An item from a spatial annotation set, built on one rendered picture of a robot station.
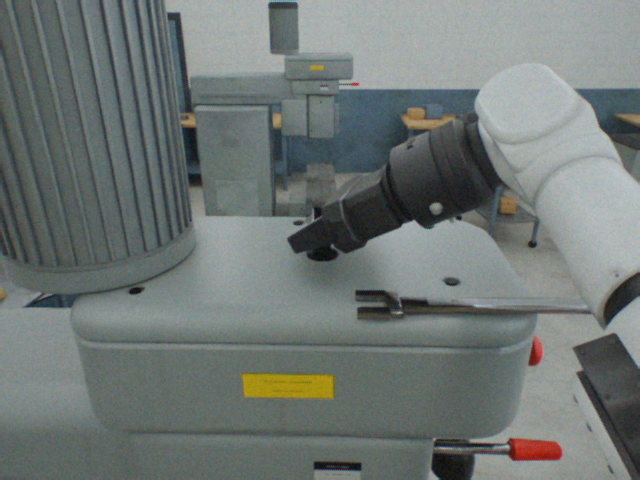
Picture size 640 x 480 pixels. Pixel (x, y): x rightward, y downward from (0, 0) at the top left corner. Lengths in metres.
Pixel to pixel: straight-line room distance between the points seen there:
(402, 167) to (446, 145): 0.04
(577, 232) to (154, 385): 0.40
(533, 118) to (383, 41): 6.65
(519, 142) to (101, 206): 0.36
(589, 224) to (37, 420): 0.57
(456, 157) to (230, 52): 6.77
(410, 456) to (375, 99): 6.66
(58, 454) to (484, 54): 6.99
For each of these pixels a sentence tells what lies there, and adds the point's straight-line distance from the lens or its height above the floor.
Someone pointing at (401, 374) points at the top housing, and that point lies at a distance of 0.49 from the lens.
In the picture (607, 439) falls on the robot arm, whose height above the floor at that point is 1.95.
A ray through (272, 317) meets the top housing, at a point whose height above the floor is 1.88.
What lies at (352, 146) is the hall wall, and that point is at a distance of 7.21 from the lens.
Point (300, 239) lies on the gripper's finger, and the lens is 0.52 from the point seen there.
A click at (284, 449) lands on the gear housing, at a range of 0.57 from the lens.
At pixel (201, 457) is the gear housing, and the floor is 1.70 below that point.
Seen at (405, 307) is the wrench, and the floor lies 1.90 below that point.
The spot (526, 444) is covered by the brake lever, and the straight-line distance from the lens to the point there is 0.62.
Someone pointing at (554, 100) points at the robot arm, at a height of 2.08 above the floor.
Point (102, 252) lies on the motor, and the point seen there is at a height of 1.93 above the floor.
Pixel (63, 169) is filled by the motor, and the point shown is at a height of 2.02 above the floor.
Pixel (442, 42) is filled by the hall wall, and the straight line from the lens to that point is 7.15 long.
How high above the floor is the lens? 2.14
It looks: 25 degrees down
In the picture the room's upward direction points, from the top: straight up
